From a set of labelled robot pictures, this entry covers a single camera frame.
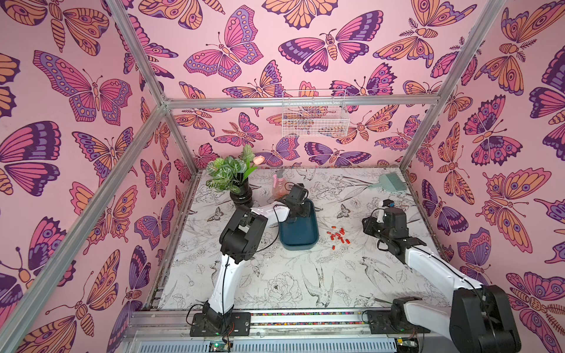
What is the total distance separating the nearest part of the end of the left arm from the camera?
0.80m

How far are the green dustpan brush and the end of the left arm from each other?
0.42 metres

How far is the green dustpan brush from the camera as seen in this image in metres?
1.12
